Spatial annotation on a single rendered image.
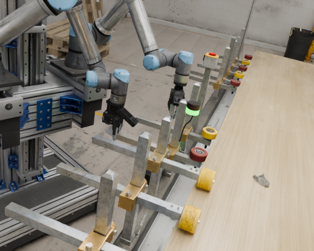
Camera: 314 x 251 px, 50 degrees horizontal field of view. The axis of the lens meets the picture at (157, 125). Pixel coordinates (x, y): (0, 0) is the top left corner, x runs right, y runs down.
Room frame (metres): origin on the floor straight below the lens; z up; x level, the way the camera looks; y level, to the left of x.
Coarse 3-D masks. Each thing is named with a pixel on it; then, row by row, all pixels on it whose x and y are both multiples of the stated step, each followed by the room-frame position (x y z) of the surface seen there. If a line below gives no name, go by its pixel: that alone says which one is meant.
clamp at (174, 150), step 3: (168, 147) 1.40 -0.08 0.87; (171, 147) 1.41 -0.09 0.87; (177, 147) 1.42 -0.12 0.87; (180, 147) 1.45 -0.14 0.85; (171, 150) 1.38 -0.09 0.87; (174, 150) 1.38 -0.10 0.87; (177, 150) 1.41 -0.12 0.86; (171, 153) 1.35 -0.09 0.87; (174, 153) 1.36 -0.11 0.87; (168, 156) 1.34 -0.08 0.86; (171, 156) 1.34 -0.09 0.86; (174, 156) 1.37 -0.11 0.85; (171, 159) 1.34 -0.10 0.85
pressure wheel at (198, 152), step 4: (192, 148) 1.37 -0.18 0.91; (196, 148) 1.38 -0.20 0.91; (200, 148) 1.38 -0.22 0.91; (192, 152) 1.34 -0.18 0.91; (196, 152) 1.35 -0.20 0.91; (200, 152) 1.35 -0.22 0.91; (204, 152) 1.35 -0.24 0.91; (192, 156) 1.33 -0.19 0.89; (196, 156) 1.32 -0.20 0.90; (200, 156) 1.32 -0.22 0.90; (204, 156) 1.33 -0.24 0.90; (196, 160) 1.32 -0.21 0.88; (200, 160) 1.32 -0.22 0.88; (204, 160) 1.33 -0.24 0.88
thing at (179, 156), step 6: (120, 132) 1.47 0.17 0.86; (120, 138) 1.44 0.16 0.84; (126, 138) 1.44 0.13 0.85; (132, 138) 1.44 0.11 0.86; (138, 138) 1.45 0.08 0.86; (132, 144) 1.43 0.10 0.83; (156, 144) 1.42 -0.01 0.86; (150, 150) 1.40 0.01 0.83; (180, 156) 1.36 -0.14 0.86; (186, 156) 1.37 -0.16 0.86; (186, 162) 1.35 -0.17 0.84; (192, 162) 1.34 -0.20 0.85; (198, 162) 1.34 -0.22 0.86
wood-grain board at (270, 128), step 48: (240, 96) 2.24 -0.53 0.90; (288, 96) 2.45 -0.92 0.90; (240, 144) 1.52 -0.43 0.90; (288, 144) 1.62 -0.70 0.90; (192, 192) 1.05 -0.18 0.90; (240, 192) 1.11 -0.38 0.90; (288, 192) 1.17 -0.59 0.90; (192, 240) 0.80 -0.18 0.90; (240, 240) 0.84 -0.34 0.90; (288, 240) 0.89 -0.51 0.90
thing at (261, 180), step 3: (255, 177) 1.22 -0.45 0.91; (258, 177) 1.23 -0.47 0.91; (261, 177) 1.23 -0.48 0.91; (264, 177) 1.23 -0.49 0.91; (255, 180) 1.21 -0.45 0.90; (258, 180) 1.21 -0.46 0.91; (261, 180) 1.20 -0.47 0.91; (264, 180) 1.22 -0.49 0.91; (267, 180) 1.21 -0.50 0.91; (261, 183) 1.19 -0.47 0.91; (264, 183) 1.19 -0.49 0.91; (267, 183) 1.19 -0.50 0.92; (264, 186) 1.18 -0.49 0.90
